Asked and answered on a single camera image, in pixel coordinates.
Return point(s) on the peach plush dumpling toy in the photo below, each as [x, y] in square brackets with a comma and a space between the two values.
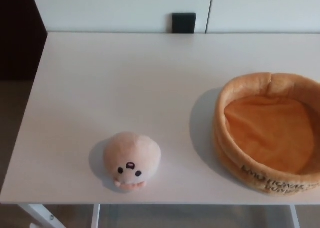
[132, 152]

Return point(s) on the orange round plush plate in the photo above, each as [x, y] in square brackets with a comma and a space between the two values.
[262, 127]

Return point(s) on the white cabinet front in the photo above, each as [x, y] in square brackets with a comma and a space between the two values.
[112, 7]

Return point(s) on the white slanted metal bar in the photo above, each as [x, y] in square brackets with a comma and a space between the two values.
[37, 214]

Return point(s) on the black rectangular wall socket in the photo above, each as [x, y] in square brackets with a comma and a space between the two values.
[184, 22]

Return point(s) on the white table leg frame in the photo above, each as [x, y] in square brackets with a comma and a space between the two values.
[295, 216]
[95, 216]

